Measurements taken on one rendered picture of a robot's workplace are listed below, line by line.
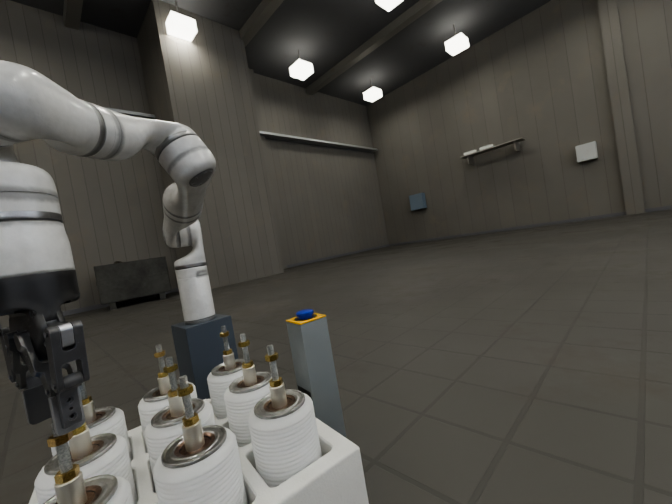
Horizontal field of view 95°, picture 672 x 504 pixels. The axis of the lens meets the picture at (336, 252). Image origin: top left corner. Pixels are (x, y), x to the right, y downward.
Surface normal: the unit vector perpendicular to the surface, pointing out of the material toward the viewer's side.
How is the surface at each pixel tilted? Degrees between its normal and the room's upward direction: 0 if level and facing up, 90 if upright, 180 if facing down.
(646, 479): 0
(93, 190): 90
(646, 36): 90
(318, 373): 90
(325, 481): 90
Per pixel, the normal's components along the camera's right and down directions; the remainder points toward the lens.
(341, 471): 0.59, -0.07
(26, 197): 0.88, -0.13
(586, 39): -0.71, 0.14
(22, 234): 0.74, -0.26
